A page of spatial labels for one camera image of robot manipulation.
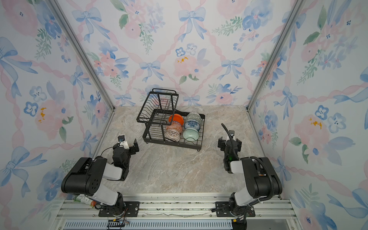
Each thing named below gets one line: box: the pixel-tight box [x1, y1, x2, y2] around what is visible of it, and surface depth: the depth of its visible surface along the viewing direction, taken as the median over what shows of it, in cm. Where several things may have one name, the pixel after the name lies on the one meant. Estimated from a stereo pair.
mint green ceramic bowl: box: [182, 127, 200, 142], surface depth 101 cm
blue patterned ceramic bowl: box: [184, 119, 201, 132], surface depth 105 cm
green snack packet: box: [73, 195, 97, 209], surface depth 75 cm
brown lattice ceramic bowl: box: [163, 129, 181, 143], surface depth 101 cm
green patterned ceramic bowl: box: [185, 112, 202, 124], surface depth 109 cm
